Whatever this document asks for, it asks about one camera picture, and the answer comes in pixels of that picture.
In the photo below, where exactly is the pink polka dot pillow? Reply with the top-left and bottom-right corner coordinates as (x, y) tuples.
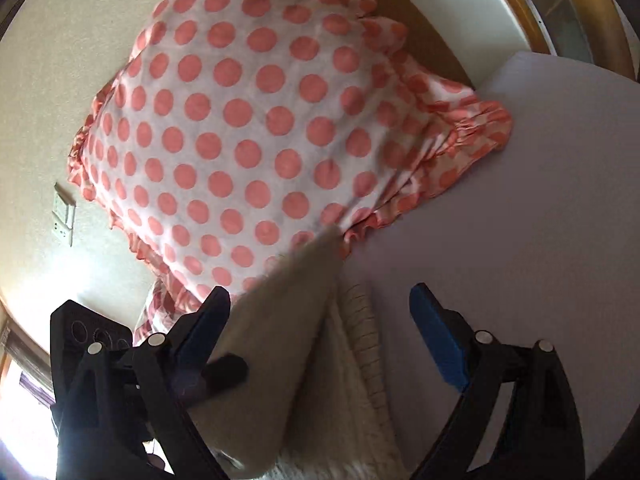
(67, 0), (512, 299)

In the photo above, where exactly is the red white plaid pillow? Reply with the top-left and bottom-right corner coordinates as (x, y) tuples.
(132, 275), (186, 346)

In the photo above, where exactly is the white wall switch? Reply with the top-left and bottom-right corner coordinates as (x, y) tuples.
(51, 183), (76, 247)

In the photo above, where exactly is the lavender bed sheet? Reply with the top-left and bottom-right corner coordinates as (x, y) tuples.
(345, 53), (639, 470)

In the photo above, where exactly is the cream cable-knit sweater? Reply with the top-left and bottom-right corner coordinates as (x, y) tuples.
(188, 229), (409, 479)

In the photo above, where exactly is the wooden framed door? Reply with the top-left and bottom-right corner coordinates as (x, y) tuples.
(506, 0), (639, 80)

